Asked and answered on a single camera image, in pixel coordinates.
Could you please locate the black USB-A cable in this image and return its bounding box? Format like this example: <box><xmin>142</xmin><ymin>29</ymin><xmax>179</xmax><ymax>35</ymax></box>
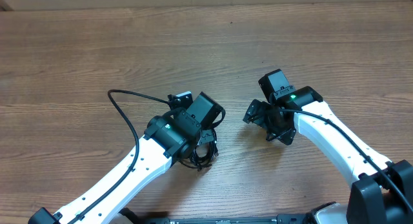
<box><xmin>177</xmin><ymin>130</ymin><xmax>220</xmax><ymax>172</ymax></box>

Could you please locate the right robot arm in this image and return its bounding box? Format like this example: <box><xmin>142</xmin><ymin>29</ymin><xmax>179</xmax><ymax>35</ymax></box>
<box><xmin>243</xmin><ymin>69</ymin><xmax>412</xmax><ymax>224</ymax></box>

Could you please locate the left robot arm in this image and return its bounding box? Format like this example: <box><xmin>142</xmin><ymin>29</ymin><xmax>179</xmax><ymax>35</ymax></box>
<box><xmin>28</xmin><ymin>92</ymin><xmax>225</xmax><ymax>224</ymax></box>

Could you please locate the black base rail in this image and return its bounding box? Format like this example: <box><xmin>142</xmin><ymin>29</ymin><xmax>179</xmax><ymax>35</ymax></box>
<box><xmin>126</xmin><ymin>214</ymin><xmax>317</xmax><ymax>224</ymax></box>

